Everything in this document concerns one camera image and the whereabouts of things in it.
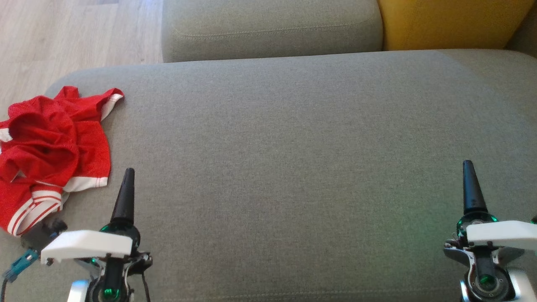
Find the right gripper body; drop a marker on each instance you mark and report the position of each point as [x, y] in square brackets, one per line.
[476, 218]

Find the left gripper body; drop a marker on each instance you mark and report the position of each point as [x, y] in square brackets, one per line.
[121, 228]

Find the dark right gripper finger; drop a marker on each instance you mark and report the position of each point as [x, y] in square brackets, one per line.
[472, 193]

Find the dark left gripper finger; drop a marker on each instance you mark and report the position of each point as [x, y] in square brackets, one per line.
[125, 201]

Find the red shirt with white trim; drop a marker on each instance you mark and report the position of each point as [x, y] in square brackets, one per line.
[46, 138]

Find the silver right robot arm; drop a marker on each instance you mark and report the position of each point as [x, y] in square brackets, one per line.
[486, 281]

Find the large grey sofa seat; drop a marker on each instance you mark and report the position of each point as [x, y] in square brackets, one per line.
[293, 167]

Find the yellow sofa back cushion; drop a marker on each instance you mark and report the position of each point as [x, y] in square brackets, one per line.
[453, 21]

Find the grey sofa seat cushion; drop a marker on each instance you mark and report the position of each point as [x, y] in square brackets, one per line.
[272, 25]

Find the white right camera mount plate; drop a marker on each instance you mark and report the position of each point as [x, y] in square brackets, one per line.
[503, 235]

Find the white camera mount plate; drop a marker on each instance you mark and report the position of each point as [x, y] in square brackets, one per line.
[84, 245]
[503, 235]

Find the white left camera mount plate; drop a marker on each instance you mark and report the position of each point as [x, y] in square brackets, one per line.
[84, 245]

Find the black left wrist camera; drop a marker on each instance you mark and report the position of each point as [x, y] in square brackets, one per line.
[48, 230]

